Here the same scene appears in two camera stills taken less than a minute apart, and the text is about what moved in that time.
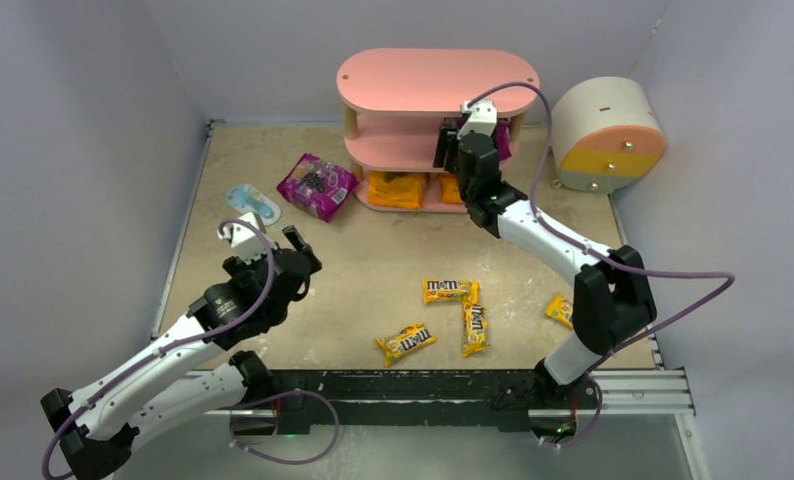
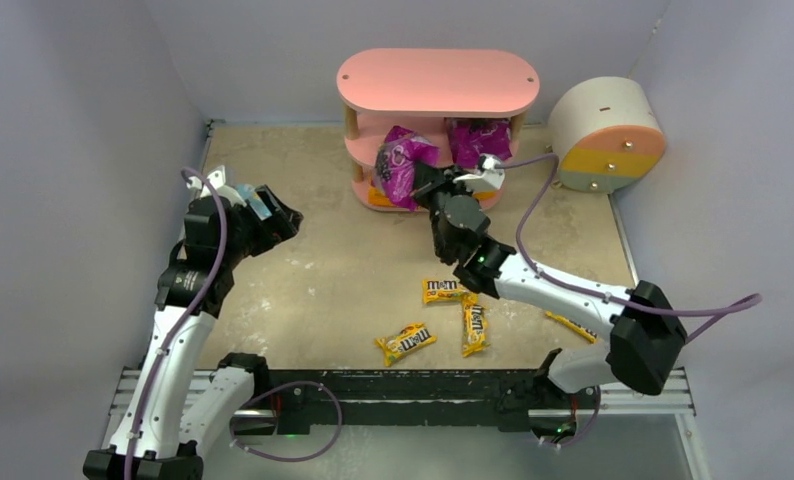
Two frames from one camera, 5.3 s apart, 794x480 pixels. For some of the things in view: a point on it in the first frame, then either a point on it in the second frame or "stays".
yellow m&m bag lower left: [406, 339] stays
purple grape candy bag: [317, 188] → [395, 161]
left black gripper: [291, 263] → [264, 221]
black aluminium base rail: [455, 401] stays
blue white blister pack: [246, 199] stays
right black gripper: [459, 145] → [430, 189]
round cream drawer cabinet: [606, 135] stays
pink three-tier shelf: [396, 101] stays
